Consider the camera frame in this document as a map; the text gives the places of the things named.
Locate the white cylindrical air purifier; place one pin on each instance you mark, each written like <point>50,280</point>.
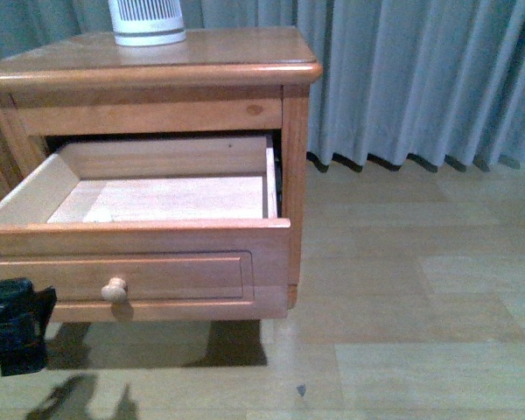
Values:
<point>147,22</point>

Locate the wooden top drawer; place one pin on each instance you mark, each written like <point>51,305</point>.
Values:
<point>153,229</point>

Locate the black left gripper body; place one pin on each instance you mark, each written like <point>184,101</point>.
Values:
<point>24,316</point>

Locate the wooden nightstand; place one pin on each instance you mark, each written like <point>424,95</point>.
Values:
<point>216,83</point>

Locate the grey-green curtain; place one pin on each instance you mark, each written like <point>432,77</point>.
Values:
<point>442,81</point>

